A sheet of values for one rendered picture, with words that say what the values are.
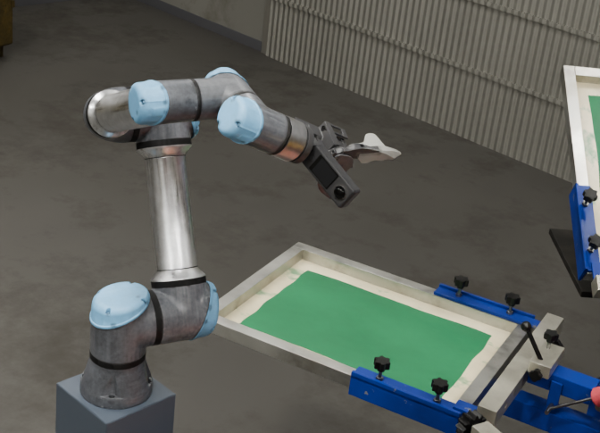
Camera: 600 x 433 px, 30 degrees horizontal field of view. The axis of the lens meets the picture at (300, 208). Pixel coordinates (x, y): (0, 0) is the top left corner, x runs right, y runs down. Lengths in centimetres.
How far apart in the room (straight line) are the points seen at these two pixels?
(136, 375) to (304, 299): 105
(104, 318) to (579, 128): 187
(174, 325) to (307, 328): 90
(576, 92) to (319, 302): 110
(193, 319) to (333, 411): 224
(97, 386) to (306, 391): 233
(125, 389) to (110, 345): 10
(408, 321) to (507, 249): 283
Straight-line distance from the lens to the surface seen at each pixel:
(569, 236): 402
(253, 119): 188
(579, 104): 374
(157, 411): 240
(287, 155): 195
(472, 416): 275
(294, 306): 325
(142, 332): 229
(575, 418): 306
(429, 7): 754
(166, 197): 232
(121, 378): 233
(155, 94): 192
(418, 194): 653
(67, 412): 244
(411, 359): 309
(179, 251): 232
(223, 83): 197
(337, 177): 196
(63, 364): 467
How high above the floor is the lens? 257
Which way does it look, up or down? 25 degrees down
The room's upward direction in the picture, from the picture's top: 7 degrees clockwise
